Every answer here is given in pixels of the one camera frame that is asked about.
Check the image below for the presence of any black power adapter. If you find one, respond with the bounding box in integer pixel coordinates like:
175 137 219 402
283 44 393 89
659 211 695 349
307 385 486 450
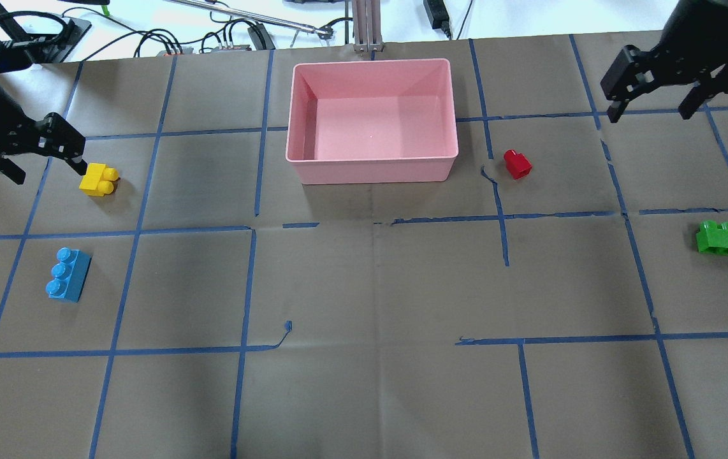
422 0 453 39

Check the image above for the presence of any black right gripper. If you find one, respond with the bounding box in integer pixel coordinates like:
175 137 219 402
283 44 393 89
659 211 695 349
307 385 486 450
601 1 728 123

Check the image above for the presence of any brown paper table cover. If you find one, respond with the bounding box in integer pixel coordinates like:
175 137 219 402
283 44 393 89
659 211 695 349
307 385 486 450
0 33 728 458

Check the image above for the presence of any blue toy block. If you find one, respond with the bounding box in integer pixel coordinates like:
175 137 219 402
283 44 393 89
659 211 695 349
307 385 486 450
45 247 91 303

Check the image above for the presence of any yellow toy block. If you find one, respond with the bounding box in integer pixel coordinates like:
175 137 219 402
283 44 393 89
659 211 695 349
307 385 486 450
78 163 120 197

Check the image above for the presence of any pink plastic box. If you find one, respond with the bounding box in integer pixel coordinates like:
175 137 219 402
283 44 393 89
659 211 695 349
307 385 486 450
285 58 458 185

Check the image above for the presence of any silver metal rod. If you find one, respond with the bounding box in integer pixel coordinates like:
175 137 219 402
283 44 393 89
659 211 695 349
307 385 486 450
168 0 335 39

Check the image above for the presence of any aluminium frame post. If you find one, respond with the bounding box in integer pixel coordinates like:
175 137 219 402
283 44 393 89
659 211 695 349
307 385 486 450
351 0 384 52

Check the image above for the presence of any red toy block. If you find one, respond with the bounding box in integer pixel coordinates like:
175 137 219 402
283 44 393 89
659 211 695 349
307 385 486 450
503 149 533 180

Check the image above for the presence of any green toy block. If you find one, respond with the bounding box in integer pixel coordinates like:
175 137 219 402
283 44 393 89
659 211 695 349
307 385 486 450
695 220 728 256

